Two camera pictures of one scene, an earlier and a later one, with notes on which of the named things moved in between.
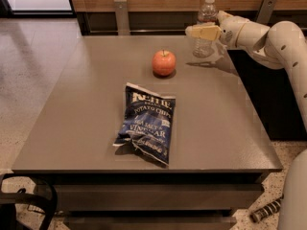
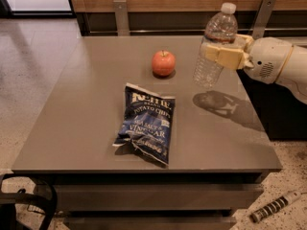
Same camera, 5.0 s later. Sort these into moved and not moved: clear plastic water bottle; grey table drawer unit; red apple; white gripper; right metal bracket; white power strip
Moved: white gripper; clear plastic water bottle
Not moved: red apple; right metal bracket; white power strip; grey table drawer unit
